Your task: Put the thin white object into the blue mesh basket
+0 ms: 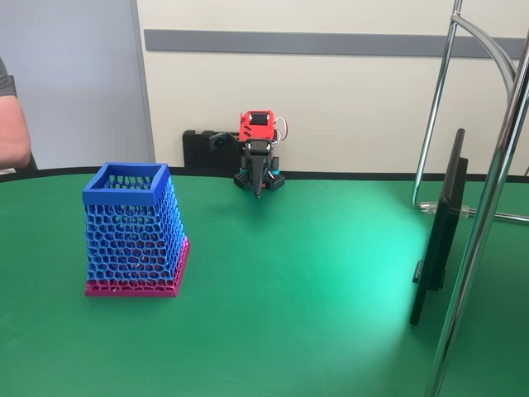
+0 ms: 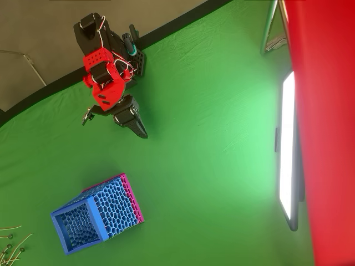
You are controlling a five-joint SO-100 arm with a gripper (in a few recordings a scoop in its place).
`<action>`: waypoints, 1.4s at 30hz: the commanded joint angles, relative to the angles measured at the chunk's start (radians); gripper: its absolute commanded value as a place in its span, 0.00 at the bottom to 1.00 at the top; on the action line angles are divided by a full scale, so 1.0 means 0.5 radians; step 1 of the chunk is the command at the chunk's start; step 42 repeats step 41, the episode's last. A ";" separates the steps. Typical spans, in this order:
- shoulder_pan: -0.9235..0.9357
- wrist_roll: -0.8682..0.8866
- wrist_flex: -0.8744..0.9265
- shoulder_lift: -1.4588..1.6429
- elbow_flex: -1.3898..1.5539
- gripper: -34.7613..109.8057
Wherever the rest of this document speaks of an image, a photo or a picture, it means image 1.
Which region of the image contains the blue and pink mesh basket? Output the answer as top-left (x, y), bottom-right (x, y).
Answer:
top-left (82, 161), bottom-right (192, 299)

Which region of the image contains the green table cloth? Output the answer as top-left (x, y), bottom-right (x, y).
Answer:
top-left (0, 165), bottom-right (529, 397)

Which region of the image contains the clear plastic stand clip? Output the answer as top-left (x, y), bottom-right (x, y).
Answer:
top-left (417, 199), bottom-right (474, 219)

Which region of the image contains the chrome tube stand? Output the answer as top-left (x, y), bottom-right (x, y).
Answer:
top-left (411, 0), bottom-right (529, 397)

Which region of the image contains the grey shirt sleeve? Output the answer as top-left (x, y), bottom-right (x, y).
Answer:
top-left (0, 56), bottom-right (18, 103)

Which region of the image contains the black perforated base mount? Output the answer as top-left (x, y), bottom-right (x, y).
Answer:
top-left (233, 167), bottom-right (287, 194)

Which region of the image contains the red white servo cable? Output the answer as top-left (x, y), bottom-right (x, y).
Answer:
top-left (272, 117), bottom-right (290, 144)

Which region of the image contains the grey wall rail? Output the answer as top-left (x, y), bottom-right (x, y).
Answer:
top-left (143, 28), bottom-right (518, 60)

